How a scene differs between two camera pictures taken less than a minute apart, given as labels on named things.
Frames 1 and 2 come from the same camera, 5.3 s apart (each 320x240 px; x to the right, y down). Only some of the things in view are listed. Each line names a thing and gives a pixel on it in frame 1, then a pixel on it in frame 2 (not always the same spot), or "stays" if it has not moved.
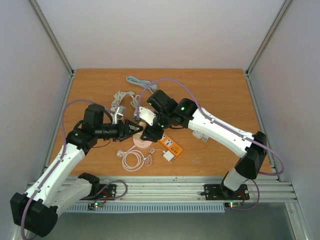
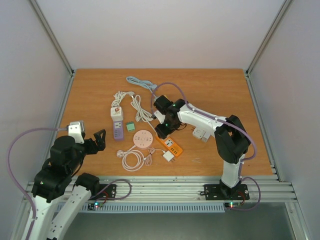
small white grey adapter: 205,139 stays
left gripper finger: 131,128 to 100,137
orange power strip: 171,144 stays
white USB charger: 168,155 stays
